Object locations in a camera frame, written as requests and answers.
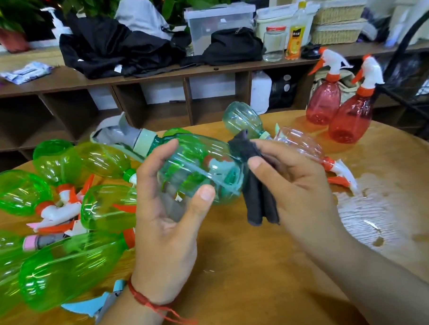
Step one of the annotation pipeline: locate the person's right hand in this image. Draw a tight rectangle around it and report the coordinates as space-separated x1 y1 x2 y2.
246 135 347 254

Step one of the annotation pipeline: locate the pile of green spray bottles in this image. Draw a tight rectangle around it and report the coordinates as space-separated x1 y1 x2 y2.
0 136 145 325

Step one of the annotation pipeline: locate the white plastic canister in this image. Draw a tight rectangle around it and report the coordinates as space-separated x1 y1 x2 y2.
249 70 274 115

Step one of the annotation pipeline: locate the red string bracelet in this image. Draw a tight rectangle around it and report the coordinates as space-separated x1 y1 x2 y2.
127 275 198 325

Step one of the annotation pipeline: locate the water puddle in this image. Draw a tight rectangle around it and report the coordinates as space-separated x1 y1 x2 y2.
330 170 417 252

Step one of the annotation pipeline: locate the white plastic storage box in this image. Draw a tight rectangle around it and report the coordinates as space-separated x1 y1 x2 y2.
255 2 321 49

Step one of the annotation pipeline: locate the clear plastic storage box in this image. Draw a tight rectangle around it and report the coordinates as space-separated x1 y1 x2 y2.
183 2 258 57

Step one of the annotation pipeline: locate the grey garment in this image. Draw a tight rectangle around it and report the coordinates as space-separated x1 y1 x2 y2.
113 0 174 43

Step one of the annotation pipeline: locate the person's right forearm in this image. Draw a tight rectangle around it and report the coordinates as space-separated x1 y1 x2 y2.
303 226 429 325

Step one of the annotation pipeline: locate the potted plant in red pot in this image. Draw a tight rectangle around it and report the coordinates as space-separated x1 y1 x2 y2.
0 0 47 54

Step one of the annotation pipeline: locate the person's left forearm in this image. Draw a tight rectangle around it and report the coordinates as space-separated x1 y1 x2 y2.
83 276 179 325

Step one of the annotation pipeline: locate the black appliance with white dots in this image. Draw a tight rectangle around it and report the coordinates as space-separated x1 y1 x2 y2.
267 72 299 110

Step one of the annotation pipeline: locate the black metal frame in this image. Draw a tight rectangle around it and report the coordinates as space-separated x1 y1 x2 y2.
373 6 429 150

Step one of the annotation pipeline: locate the black computer mouse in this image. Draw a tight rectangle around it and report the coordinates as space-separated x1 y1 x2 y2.
300 43 324 61

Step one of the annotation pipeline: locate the person's left hand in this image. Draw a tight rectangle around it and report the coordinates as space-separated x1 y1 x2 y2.
124 137 221 307

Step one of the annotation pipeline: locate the red spray bottle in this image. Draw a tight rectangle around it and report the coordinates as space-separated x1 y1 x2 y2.
303 45 355 126
325 53 388 145

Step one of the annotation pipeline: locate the woven wicker basket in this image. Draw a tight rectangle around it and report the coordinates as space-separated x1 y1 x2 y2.
308 0 370 26
309 18 369 46

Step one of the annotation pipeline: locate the glass jar with red lid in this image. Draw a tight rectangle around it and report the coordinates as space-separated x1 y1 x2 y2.
261 26 289 63

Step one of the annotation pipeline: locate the white wet wipes packet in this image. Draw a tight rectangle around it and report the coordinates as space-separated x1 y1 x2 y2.
0 61 55 86

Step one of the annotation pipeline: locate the beige cloth bag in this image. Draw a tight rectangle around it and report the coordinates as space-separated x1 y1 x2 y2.
308 68 367 105

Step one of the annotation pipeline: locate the green leafy plant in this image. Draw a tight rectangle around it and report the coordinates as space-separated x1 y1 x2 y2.
60 0 255 31

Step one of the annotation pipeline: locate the pile of black clothing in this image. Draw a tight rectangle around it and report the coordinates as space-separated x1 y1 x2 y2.
57 7 193 81

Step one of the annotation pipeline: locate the orange juice bottle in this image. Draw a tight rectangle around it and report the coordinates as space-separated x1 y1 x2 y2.
283 0 310 61

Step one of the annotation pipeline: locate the brown wooden shelf unit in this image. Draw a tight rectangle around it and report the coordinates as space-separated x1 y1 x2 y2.
0 39 429 170

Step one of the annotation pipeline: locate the black bag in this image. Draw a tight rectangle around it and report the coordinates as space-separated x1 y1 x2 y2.
178 26 265 68

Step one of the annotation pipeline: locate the white pump dispenser bottle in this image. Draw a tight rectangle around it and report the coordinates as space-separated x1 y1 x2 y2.
40 6 73 44

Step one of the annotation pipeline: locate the black cloth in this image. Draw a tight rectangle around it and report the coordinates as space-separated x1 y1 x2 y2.
227 128 281 228

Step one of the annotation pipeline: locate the clear pink spray bottle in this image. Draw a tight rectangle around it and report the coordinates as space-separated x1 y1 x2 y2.
273 123 360 197

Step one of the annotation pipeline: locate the teal mint-collar spray bottle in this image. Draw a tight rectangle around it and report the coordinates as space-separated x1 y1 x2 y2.
221 100 272 143

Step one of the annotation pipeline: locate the teal grey-trigger spray bottle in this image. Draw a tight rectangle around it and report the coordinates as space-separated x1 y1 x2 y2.
90 108 247 225

